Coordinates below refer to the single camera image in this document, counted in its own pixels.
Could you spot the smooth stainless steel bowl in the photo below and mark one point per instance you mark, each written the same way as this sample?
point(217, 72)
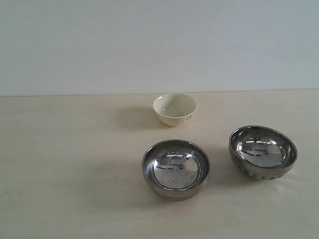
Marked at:
point(175, 169)

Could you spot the ribbed stainless steel bowl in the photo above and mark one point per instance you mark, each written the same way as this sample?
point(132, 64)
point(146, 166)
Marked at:
point(262, 153)

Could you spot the cream ceramic bowl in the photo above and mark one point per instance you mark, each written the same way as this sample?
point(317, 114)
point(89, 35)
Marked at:
point(174, 109)

